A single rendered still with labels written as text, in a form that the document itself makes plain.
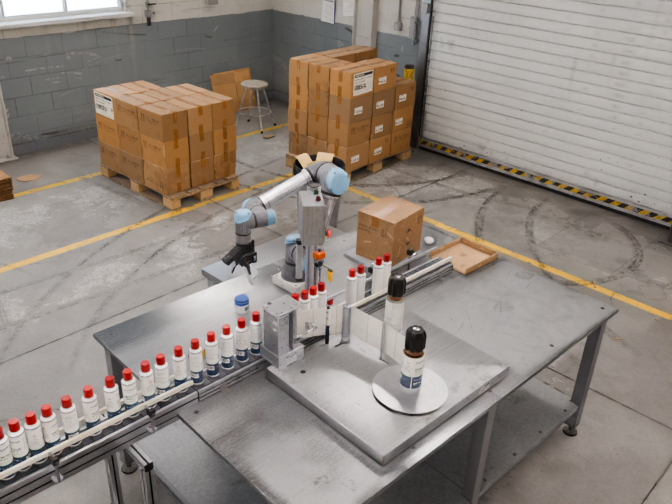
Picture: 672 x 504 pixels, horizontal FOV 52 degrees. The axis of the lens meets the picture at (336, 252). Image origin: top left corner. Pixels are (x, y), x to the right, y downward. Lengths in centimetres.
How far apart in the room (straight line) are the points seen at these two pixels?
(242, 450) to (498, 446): 151
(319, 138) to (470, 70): 179
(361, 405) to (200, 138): 415
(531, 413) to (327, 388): 145
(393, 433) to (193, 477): 114
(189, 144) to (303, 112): 136
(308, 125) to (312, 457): 497
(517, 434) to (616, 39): 415
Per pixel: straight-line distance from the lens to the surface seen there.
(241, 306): 332
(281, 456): 260
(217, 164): 665
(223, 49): 933
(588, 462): 406
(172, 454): 352
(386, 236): 367
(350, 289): 324
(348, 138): 681
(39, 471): 263
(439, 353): 306
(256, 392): 287
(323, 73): 686
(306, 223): 292
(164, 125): 618
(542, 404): 398
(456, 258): 394
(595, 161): 712
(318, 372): 289
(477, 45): 754
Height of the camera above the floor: 266
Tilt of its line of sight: 28 degrees down
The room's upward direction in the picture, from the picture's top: 3 degrees clockwise
